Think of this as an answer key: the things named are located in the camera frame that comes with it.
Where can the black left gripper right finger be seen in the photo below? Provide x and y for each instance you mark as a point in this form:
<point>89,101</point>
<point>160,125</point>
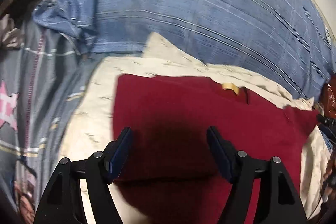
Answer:
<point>278,200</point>

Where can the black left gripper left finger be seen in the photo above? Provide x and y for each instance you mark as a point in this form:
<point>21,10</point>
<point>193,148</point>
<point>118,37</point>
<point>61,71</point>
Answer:
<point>62,202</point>

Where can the dark red sweater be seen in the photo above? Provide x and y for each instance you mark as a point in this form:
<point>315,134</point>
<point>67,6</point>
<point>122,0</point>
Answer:
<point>170,175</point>

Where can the person's right hand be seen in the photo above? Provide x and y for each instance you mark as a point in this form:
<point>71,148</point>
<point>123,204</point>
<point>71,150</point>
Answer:
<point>328,187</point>

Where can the dark red plastic bag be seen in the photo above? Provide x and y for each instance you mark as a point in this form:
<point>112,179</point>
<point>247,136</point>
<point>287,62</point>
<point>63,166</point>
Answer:
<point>328,97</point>

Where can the phone with face photo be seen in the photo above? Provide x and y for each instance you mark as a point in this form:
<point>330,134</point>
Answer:
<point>25,181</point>

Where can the cream floral pillow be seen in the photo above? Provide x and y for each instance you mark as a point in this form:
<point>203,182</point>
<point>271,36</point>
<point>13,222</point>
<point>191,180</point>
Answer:
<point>90,127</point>

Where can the grey star patterned bedsheet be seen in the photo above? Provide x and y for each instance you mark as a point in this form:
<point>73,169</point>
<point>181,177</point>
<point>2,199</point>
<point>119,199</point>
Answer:
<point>42,83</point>

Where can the pinkish grey crumpled cloth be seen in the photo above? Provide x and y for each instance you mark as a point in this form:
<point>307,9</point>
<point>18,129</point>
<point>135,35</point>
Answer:
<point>11,38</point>

